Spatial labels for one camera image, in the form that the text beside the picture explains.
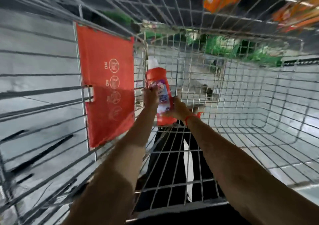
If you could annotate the red plastic cart seat flap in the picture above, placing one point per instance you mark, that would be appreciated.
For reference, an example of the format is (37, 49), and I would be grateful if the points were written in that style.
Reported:
(104, 50)

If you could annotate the person's left fingers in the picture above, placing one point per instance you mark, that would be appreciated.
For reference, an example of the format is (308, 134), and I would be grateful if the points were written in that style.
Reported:
(150, 90)

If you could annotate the person's right forearm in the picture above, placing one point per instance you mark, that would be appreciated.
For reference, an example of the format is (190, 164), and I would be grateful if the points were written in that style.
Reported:
(236, 172)

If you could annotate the red bottle with white cap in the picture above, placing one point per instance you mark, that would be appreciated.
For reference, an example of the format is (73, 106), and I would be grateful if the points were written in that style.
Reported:
(157, 77)

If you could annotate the person's left hand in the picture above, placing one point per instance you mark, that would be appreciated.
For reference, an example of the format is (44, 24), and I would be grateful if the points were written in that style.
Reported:
(151, 99)

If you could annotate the person's right hand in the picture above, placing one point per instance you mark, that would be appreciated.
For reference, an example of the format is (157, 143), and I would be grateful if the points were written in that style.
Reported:
(180, 110)

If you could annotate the row of green goods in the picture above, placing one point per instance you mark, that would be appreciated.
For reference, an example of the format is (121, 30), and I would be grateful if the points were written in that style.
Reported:
(259, 56)

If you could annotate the person's black trousers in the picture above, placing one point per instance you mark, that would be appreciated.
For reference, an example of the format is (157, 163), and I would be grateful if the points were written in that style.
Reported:
(162, 167)

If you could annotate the person's left forearm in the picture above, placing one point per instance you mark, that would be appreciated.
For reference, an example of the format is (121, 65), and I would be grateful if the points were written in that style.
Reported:
(124, 157)

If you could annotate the person's right thumb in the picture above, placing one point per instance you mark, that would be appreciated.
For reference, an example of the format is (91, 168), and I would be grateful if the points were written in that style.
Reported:
(169, 112)

